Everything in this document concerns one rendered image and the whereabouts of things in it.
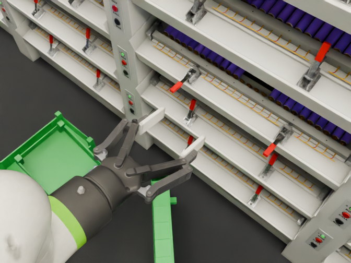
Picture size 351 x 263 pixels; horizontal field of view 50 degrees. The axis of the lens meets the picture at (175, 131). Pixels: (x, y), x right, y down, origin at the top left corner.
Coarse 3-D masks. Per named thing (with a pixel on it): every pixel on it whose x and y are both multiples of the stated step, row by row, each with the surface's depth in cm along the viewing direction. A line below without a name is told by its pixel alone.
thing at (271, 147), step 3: (279, 135) 84; (282, 135) 84; (276, 138) 84; (279, 138) 84; (282, 138) 84; (276, 141) 83; (279, 141) 84; (273, 144) 83; (276, 144) 83; (270, 147) 82; (273, 147) 82; (267, 150) 82; (270, 150) 82; (264, 153) 81; (267, 153) 81; (270, 153) 82; (267, 156) 81
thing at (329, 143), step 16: (176, 48) 97; (208, 64) 94; (208, 80) 94; (224, 80) 91; (240, 96) 90; (256, 96) 88; (272, 112) 87; (288, 112) 86; (304, 128) 84; (336, 144) 81
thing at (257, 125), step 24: (144, 24) 98; (168, 24) 102; (144, 48) 101; (168, 72) 98; (216, 96) 93; (240, 120) 90; (264, 120) 89; (288, 144) 86; (312, 144) 85; (312, 168) 83; (336, 168) 82
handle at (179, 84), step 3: (189, 75) 94; (183, 78) 93; (186, 78) 93; (189, 78) 94; (180, 81) 92; (183, 81) 93; (177, 84) 92; (180, 84) 92; (174, 87) 91; (177, 87) 91; (171, 90) 91; (174, 90) 91
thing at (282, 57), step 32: (160, 0) 83; (192, 0) 80; (224, 0) 77; (256, 0) 76; (192, 32) 80; (224, 32) 77; (256, 32) 76; (288, 32) 72; (320, 32) 71; (256, 64) 73; (288, 64) 72; (320, 64) 69; (288, 96) 74; (320, 96) 69
